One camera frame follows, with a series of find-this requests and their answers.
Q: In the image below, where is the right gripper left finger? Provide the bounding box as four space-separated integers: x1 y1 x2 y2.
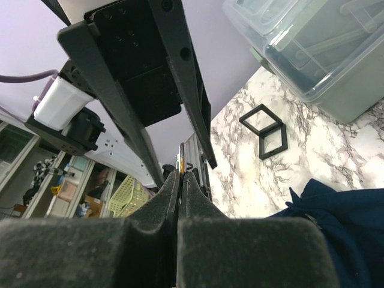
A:
1 171 179 287

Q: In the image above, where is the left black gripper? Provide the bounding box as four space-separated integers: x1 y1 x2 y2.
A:
58 1 217 186

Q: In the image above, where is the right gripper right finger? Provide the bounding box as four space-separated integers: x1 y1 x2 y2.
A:
177 173 339 287

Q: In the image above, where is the round colourful brooch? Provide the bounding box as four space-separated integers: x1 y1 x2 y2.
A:
178 143 187 176

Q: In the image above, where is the navy blue t-shirt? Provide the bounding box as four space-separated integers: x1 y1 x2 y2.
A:
275 179 383 287

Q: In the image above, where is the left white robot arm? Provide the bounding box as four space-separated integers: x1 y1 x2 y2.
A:
45 1 217 187

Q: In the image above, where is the yellow perforated plastic basket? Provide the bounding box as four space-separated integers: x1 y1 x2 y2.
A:
107 176 151 218

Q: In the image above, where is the background storage shelf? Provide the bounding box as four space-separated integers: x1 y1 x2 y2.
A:
1 122 145 219

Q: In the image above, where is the small black open case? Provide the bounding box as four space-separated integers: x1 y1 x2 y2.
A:
239 104 288 160

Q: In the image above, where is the translucent green storage box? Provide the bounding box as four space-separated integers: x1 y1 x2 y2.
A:
223 0 383 123

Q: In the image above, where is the aluminium mounting rail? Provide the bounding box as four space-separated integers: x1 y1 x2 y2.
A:
184 134 212 202

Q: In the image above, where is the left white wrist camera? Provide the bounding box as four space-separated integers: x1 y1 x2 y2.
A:
24 75 94 131

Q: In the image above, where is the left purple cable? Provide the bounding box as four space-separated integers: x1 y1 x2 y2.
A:
0 69 59 121

